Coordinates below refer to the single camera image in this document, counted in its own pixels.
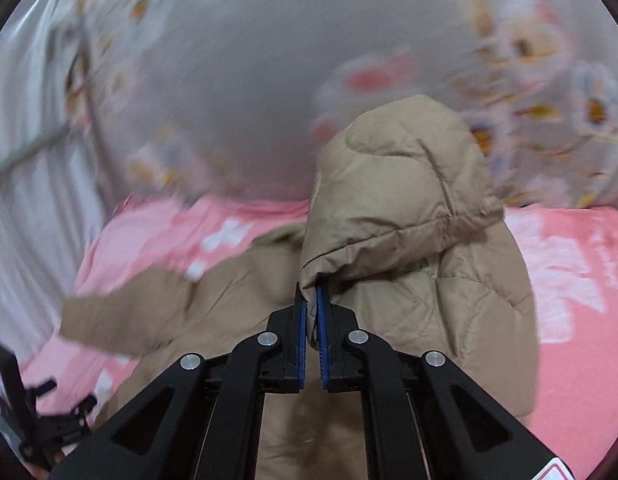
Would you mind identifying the khaki padded jacket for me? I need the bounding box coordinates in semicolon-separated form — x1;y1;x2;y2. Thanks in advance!
60;96;539;479

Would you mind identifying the grey floral quilt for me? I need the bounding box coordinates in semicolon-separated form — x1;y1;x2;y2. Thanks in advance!
55;0;618;208

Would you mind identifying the silver satin bed sheet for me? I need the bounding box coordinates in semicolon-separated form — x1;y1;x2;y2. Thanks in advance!
0;0;112;361

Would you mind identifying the pink printed blanket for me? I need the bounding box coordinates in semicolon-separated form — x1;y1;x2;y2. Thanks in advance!
18;194;618;480

